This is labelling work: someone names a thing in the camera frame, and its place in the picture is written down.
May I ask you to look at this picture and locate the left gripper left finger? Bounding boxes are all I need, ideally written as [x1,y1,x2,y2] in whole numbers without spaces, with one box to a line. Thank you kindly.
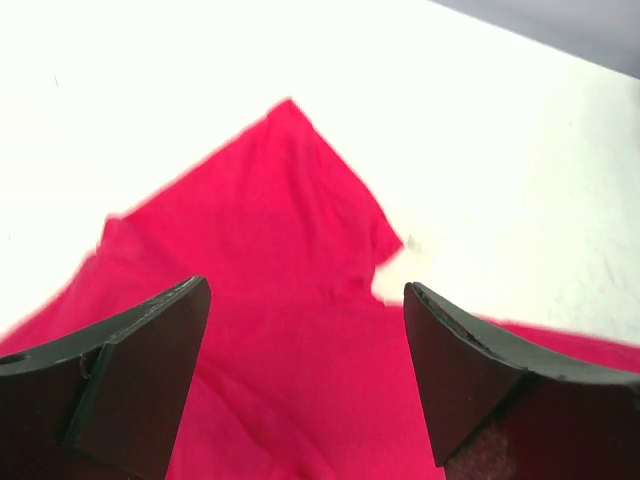
[1,277,211,479]

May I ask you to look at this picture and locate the red t-shirt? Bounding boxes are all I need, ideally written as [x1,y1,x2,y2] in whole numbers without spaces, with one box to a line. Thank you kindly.
[1,101,639,479]

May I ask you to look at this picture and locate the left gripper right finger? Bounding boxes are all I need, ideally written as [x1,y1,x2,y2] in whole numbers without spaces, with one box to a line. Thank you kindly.
[403,282,639,479]

